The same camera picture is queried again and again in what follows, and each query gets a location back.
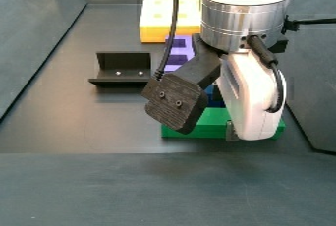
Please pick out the blue rectangular block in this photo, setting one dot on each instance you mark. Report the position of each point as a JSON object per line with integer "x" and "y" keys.
{"x": 214, "y": 97}

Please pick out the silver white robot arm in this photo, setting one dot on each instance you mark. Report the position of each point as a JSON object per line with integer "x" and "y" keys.
{"x": 244, "y": 28}

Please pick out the yellow peg board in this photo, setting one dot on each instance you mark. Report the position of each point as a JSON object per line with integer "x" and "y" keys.
{"x": 156, "y": 18}

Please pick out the green rectangular block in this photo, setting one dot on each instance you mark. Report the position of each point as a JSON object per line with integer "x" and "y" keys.
{"x": 209, "y": 125}

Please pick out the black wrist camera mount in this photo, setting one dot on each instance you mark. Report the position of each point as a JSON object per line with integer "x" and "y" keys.
{"x": 176, "y": 98}

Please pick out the purple cross-shaped block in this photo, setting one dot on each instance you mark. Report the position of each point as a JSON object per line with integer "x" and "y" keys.
{"x": 181, "y": 53}

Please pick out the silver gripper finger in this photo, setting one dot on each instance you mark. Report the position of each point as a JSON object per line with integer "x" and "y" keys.
{"x": 229, "y": 132}

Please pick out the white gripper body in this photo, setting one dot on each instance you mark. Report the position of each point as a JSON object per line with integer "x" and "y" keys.
{"x": 248, "y": 89}

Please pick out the black angle bracket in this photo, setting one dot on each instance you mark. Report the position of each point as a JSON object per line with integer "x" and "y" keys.
{"x": 122, "y": 68}

